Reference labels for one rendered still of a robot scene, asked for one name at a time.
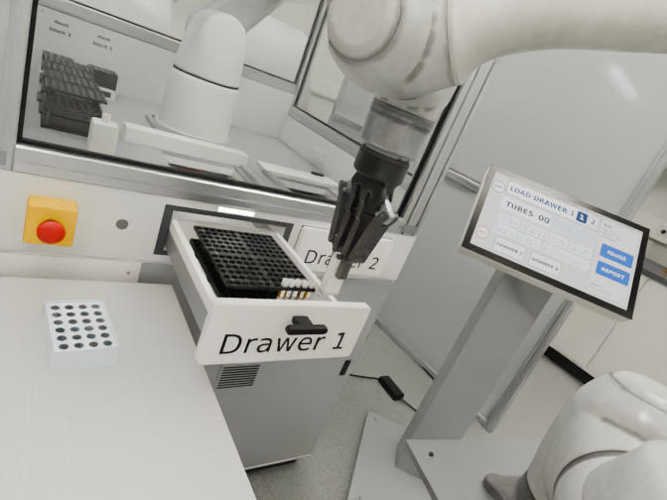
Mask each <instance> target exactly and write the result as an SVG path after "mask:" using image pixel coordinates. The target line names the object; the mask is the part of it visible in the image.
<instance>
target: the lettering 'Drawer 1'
mask: <svg viewBox="0 0 667 500"><path fill-rule="evenodd" d="M344 334H345V332H341V333H339V334H338V335H341V338H340V340H339V342H338V344H337V347H333V349H342V347H339V345H340V343H341V341H342V339H343V337H344ZM229 336H234V337H237V338H238V344H237V346H236V348H235V349H233V350H231V351H223V349H224V346H225V343H226V340H227V338H228V337H229ZM297 338H298V337H296V338H295V339H294V341H293V342H292V343H291V345H290V346H289V341H290V337H288V338H286V340H285V341H284V343H283V344H282V346H281V347H280V342H281V338H278V346H277V351H281V349H282V348H283V346H284V345H285V343H286V342H287V347H286V351H289V350H290V349H291V347H292V346H293V344H294V343H295V341H296V340H297ZM323 338H324V339H326V337H325V336H324V337H318V339H317V342H316V344H315V346H314V349H313V350H315V349H316V347H317V345H318V343H319V341H320V340H321V339H323ZM305 339H309V340H310V342H303V340H305ZM254 340H258V338H253V339H252V340H251V338H248V341H247V343H246V346H245V349H244V352H243V353H246V351H247V349H248V346H249V344H250V342H251V341H254ZM263 340H269V341H270V342H269V343H263V344H260V345H259V346H258V347H257V352H259V353H261V352H265V351H266V352H269V349H270V347H271V344H272V339H271V338H262V339H261V341H263ZM241 342H242V338H241V336H240V335H237V334H226V335H225V337H224V340H223V343H222V345H221V348H220V351H219V354H228V353H232V352H235V351H236V350H237V349H238V348H239V347H240V345H241ZM302 342H303V343H302ZM301 344H312V339H311V338H310V337H305V338H303V339H302V340H301V341H300V342H299V344H298V349H299V350H301V351H304V350H308V349H309V348H305V349H303V348H301ZM263 345H268V347H267V348H266V349H265V350H259V349H260V347H261V346H263Z"/></svg>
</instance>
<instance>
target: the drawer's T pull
mask: <svg viewBox="0 0 667 500"><path fill-rule="evenodd" d="M292 323H293V324H289V325H287V326H286V327H285V331H286V332H287V334H289V335H307V334H326V333H327V332H328V328H327V327H326V326H325V325H324V324H313V323H312V322H311V321H310V319H309V318H308V317H307V316H306V315H294V316H293V317H292Z"/></svg>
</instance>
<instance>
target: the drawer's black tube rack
mask: <svg viewBox="0 0 667 500"><path fill-rule="evenodd" d="M194 230H195V232H196V234H197V236H198V238H199V239H195V238H191V239H190V244H191V246H192V248H193V250H194V252H195V256H196V258H197V259H198V260H199V262H200V264H201V266H202V268H203V270H204V272H205V274H206V279H207V281H208V282H209V283H210V284H211V286H212V288H213V290H214V292H215V294H216V296H217V297H218V298H234V299H263V300H277V299H276V298H277V296H278V293H279V291H272V290H251V289H231V288H227V287H226V286H225V284H224V282H223V280H224V279H229V280H232V281H233V280H245V281H262V282H270V283H271V284H272V282H278V283H282V281H283V279H284V278H286V279H289V280H290V279H294V280H297V279H300V280H302V281H303V280H307V278H306V277H305V276H304V275H303V273H302V272H301V271H300V270H299V269H298V267H297V266H296V265H295V264H294V262H293V261H292V260H291V259H290V258H289V256H288V255H287V254H286V253H285V252H284V250H283V249H282V248H281V247H280V245H279V244H278V243H277V242H276V241H275V239H274V238H273V237H272V236H271V235H265V234H257V233H249V232H242V231H235V230H226V229H219V228H211V227H203V226H196V225H194ZM272 285H273V284H272Z"/></svg>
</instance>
